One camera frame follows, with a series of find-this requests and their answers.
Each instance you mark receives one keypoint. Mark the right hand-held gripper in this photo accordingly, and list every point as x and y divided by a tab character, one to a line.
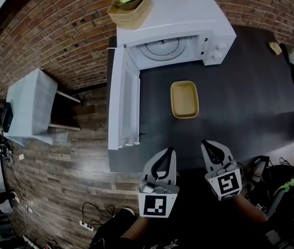
228	184

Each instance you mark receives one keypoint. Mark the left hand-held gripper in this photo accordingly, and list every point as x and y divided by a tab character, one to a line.
154	204

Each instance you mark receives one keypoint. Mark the tan rectangular tray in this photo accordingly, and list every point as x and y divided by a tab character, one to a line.
184	100

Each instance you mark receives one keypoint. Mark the white microwave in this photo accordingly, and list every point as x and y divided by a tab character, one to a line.
175	12

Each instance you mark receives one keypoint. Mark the person's left forearm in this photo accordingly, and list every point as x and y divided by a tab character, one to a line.
136	229

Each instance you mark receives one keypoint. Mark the person's right forearm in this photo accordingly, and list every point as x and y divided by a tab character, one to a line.
250	209

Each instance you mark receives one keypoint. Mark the glass microwave turntable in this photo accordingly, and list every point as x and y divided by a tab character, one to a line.
162	49

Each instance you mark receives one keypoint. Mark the person's white shoe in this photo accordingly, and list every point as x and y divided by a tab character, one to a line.
129	210

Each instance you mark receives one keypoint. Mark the dark table with white legs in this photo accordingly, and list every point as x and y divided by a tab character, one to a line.
240	100

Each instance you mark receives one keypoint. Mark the person's black clothes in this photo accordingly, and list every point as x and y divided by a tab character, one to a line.
201	229

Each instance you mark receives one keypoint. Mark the white power strip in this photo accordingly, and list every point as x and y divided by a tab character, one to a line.
87	226

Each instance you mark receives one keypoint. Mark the small tan rag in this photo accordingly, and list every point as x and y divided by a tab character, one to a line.
275	48

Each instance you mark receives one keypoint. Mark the small table with grey cloth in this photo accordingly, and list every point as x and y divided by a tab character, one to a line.
30	100

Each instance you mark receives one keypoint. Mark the stack of tan trays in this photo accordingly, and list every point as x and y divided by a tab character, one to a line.
131	17

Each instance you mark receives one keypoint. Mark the black box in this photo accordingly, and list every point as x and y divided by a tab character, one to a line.
7	117

